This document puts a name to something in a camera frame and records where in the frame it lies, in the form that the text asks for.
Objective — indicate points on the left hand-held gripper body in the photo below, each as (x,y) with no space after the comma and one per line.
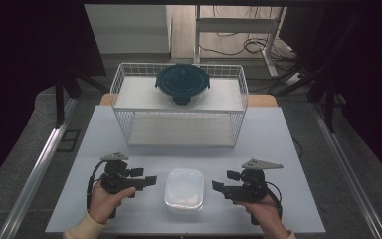
(117,181)

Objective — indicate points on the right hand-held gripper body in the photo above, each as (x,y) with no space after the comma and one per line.
(248,189)

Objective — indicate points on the white rectangular plastic container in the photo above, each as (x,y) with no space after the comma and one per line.
(184,189)

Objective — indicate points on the round container with dark lid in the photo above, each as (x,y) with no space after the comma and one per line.
(182,81)

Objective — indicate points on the person's left hand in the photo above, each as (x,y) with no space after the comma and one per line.
(107,204)

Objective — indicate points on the person's right hand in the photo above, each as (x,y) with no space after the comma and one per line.
(265,215)

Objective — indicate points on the black floor plate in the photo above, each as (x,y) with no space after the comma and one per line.
(69,141)

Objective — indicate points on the wooden table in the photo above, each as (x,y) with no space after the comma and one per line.
(262,100)

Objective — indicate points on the black stand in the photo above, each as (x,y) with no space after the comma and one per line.
(59,106)
(328,106)

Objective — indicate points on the black curtain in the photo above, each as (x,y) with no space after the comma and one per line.
(371,83)
(20,83)

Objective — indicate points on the white cabinet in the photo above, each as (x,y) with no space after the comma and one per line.
(126,28)

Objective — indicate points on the aluminium rail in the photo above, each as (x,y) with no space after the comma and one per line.
(348,169)
(36,172)

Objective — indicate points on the white metal desk frame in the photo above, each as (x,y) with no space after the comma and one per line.
(235,25)

